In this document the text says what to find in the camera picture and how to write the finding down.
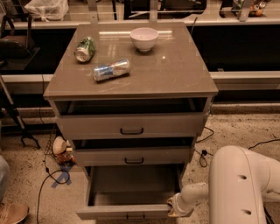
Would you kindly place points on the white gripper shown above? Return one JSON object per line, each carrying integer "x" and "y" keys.
{"x": 181, "y": 203}

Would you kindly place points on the grey drawer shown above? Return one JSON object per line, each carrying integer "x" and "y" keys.
{"x": 131, "y": 192}
{"x": 128, "y": 118}
{"x": 133, "y": 151}

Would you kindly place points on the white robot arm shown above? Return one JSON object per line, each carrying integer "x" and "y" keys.
{"x": 240, "y": 182}

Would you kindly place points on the grey drawer cabinet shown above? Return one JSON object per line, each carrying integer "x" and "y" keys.
{"x": 172, "y": 68}

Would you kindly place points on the black metal stand leg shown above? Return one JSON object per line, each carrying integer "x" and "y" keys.
{"x": 269, "y": 219}

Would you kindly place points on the blue tape cross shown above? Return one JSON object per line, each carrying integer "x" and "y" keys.
{"x": 62, "y": 175}

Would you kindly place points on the blue silver soda can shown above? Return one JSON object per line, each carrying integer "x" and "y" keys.
{"x": 113, "y": 70}

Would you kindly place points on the white bowl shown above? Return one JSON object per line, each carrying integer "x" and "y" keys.
{"x": 144, "y": 38}

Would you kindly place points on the person leg in jeans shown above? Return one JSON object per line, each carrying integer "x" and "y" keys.
{"x": 4, "y": 176}

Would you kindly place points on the green soda can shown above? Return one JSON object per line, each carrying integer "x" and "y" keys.
{"x": 85, "y": 50}

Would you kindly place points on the black tripod leg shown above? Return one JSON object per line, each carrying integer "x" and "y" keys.
{"x": 13, "y": 113}

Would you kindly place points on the colourful toys on shelf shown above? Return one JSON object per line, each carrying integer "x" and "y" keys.
{"x": 251, "y": 8}

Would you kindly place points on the dark chair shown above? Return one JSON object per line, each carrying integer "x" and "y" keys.
{"x": 16, "y": 51}

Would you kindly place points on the white plastic bag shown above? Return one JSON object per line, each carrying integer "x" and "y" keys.
{"x": 47, "y": 10}

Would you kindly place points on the wire basket with toys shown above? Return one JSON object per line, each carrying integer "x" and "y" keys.
{"x": 59, "y": 149}

